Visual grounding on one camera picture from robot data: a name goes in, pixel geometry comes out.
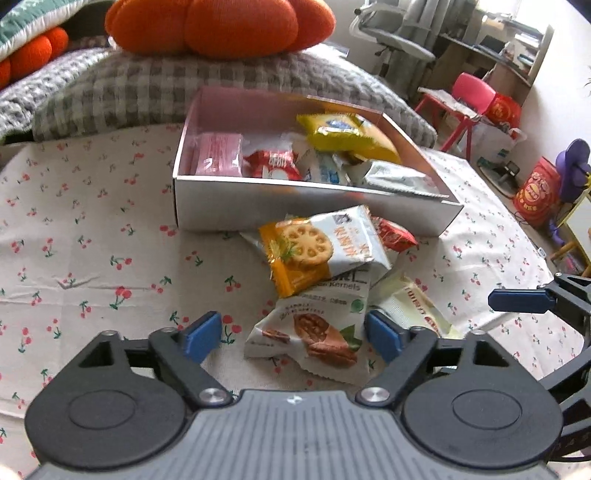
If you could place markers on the yellow packet with blue label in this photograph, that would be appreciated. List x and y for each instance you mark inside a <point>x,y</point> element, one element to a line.
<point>332,134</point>

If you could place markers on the grey office chair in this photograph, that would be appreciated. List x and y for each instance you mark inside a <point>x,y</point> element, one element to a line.
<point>397,39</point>

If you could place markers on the small red bag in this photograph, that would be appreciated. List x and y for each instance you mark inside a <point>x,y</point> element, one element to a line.
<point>503,110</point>

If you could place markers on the yellow framed board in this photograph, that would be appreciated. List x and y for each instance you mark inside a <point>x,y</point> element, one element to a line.
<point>579,221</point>

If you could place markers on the cream snack packet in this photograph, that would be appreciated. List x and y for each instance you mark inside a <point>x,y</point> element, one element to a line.
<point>411,302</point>

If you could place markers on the silver snack packet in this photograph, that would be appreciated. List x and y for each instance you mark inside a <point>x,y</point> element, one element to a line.
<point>392,177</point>

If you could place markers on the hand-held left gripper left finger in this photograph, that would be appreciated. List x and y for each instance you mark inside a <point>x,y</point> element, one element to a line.
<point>203,336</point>

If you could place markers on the white bag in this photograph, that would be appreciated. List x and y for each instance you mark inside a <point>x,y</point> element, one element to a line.
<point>494,141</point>

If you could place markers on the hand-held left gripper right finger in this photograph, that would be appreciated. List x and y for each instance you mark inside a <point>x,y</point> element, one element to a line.
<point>383,336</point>

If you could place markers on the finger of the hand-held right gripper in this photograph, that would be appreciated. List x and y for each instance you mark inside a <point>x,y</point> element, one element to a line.
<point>575,374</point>
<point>521,299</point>

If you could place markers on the pink cardboard box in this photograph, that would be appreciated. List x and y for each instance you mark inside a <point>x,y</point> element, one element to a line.
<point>277,205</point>

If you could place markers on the small red snack packet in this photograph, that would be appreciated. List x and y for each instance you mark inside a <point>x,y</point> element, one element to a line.
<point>395,233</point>

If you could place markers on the grey checkered pillow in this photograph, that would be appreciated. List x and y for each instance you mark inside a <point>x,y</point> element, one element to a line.
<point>138,92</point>

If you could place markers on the white and orange cracker packet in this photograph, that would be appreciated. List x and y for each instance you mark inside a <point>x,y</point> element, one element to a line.
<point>323,244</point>

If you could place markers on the purple toy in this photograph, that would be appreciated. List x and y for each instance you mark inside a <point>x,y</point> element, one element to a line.
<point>575,161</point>

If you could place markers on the cherry print bed sheet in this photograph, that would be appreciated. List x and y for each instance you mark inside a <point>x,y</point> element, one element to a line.
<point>92,230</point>

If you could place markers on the small orange pumpkin cushion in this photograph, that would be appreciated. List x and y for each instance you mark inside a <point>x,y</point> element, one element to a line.
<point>32,53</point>

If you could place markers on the printed paper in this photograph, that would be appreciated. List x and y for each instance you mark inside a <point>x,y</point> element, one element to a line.
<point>450,101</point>

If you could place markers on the black floor device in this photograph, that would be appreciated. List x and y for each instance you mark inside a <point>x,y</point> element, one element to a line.
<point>501,170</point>

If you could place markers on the large red snack packet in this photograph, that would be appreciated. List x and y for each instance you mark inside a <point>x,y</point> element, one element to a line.
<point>277,166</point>

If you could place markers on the pink plastic chair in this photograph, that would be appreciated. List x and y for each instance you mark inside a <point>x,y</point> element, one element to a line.
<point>471,90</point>

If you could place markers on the wooden desk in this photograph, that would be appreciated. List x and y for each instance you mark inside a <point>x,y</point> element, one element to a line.
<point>508,69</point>

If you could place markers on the large red printed bag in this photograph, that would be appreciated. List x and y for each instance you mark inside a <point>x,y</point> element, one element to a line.
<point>538,189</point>

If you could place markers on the green leaf-print pillow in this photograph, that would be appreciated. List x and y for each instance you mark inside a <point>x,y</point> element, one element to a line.
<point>23,27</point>

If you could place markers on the white pecan snack packet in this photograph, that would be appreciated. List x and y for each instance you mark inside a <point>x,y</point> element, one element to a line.
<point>318,332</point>

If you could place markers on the white blue snack packet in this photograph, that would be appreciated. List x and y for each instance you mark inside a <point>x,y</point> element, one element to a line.
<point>323,168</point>

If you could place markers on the grey curtain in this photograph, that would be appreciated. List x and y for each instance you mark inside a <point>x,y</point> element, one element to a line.
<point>438,27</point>

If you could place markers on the grey checkered blanket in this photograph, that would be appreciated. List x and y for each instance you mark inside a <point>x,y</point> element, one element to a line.
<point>27,101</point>

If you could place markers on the large orange pumpkin cushion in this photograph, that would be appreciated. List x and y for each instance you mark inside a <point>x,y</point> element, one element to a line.
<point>221,23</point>

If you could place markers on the pink snack packet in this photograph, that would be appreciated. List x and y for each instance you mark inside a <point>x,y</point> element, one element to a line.
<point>217,152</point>

